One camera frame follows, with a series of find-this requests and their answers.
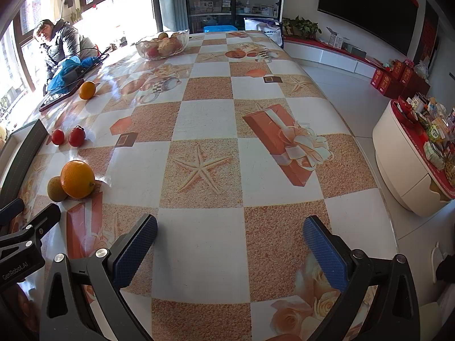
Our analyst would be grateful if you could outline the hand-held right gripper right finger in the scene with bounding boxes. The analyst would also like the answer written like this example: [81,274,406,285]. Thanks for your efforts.
[303,215,422,341]

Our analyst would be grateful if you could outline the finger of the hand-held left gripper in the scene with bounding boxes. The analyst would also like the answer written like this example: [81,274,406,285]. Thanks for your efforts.
[0,199,24,226]
[0,203,61,261]

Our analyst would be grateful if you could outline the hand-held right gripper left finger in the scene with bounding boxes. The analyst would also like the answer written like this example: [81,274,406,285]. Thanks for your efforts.
[39,214,158,341]

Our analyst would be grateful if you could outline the brown kiwi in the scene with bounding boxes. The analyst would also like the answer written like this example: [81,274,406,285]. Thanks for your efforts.
[47,176,68,202]

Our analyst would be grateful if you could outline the large smooth orange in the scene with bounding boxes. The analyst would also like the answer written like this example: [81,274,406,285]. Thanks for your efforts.
[60,160,96,199]

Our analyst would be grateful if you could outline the shallow grey box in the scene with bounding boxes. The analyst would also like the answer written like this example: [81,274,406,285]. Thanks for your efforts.
[0,119,48,203]

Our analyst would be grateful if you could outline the white chair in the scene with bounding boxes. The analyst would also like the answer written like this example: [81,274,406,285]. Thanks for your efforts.
[431,242,455,285]

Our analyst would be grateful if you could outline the round white cabinet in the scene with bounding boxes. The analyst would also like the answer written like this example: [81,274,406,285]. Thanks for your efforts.
[372,99,455,218]

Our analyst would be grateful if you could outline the blue cloth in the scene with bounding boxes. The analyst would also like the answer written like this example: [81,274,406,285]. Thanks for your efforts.
[47,56,99,95]

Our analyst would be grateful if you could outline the black pouch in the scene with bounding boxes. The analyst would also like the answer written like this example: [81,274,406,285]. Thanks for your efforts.
[62,65,88,82]

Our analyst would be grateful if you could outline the dark framed window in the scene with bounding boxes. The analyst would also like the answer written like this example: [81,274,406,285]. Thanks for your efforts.
[0,0,157,132]

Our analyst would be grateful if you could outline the pile of snack packets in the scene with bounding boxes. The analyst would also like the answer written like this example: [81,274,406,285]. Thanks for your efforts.
[396,92,455,182]

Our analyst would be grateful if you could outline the glass bowl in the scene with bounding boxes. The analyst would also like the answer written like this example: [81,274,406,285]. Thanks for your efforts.
[136,29,190,60]

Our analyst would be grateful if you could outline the large dark red box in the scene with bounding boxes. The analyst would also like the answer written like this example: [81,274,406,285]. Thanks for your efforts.
[393,76,431,99]

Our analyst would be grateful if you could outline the white bench with red top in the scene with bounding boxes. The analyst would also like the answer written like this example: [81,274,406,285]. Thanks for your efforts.
[282,36,386,79]

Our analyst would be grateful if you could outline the large yellow apple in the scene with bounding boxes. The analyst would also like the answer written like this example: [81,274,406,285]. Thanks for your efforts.
[159,38,183,55]

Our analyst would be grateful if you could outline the small grey box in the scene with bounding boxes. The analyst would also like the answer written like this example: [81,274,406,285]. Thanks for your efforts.
[343,42,367,57]

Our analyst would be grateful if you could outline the clear plastic bag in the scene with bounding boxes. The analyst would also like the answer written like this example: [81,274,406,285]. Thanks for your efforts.
[414,60,431,79]

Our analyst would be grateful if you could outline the small white carton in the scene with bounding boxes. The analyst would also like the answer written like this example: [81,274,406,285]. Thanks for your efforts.
[325,26,344,48]

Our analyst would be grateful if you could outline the green potted plant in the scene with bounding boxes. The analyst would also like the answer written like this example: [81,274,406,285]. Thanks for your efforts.
[282,16,322,39]

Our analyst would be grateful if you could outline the white sack with blue print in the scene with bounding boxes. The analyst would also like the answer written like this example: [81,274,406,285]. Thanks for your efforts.
[244,18,285,48]

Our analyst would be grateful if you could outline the grey curtain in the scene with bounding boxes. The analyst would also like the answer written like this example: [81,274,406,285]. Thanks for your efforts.
[151,0,191,32]

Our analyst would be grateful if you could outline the black television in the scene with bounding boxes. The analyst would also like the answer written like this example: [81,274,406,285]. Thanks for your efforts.
[317,0,420,56]

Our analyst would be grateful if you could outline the shelf bottles and cartons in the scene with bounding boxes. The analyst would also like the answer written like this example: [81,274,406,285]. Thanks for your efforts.
[190,0,280,16]

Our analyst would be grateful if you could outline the red wall hanging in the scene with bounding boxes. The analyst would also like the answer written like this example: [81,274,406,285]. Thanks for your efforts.
[419,2,439,68]

